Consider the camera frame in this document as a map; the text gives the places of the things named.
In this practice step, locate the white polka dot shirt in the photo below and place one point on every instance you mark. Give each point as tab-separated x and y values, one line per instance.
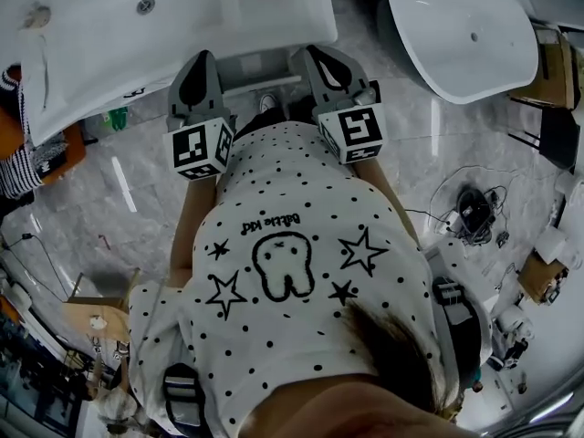
296	267

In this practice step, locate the black chair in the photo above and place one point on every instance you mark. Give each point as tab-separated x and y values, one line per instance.
559	135

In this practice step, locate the black trousers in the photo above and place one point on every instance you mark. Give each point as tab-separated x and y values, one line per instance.
274	117

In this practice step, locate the orange sofa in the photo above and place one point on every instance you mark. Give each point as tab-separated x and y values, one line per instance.
75	151

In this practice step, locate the black white striped blanket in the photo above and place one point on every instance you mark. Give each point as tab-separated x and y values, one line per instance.
18	171

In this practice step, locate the large cardboard box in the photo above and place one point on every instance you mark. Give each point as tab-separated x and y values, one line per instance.
554	66

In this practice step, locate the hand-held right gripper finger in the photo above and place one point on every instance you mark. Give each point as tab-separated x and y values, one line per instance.
318	94
358	78

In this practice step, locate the white bathtub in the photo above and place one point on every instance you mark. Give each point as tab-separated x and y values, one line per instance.
456	30

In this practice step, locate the person's left forearm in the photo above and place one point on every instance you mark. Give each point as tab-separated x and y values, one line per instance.
191	226

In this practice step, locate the white vanity cabinet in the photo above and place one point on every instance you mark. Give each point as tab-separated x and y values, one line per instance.
182	16

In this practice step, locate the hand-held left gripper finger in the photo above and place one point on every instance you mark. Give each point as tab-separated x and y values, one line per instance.
215	98
174	103

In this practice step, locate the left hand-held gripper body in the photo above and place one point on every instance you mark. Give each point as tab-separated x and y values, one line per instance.
191	146

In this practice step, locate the clear glass cup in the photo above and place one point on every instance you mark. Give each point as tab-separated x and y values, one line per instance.
36	16

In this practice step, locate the green package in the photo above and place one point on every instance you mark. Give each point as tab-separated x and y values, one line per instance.
116	119

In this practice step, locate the wooden stool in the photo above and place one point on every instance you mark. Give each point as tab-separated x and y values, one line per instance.
91	313

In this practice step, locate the person's right forearm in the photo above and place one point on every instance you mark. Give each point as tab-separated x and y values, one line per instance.
388	194

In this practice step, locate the white box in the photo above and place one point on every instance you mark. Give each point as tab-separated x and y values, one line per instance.
549	244

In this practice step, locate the white sneaker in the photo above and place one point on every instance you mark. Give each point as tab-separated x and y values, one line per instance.
268	101

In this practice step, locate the black round device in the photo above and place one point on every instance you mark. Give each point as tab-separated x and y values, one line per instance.
472	203

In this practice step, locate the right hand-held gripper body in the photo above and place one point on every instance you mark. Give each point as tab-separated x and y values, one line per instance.
360	128

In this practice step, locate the person's head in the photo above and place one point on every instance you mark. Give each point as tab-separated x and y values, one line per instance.
365	409

